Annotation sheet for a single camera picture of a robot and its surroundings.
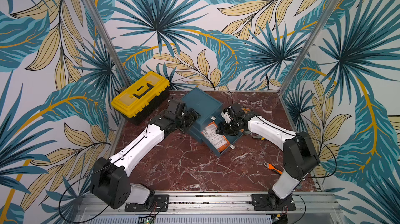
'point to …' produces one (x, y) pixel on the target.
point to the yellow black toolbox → (141, 97)
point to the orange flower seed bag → (246, 110)
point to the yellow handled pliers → (256, 136)
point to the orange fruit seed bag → (219, 140)
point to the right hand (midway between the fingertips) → (220, 131)
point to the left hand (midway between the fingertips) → (198, 121)
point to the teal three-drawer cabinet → (200, 101)
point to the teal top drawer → (207, 116)
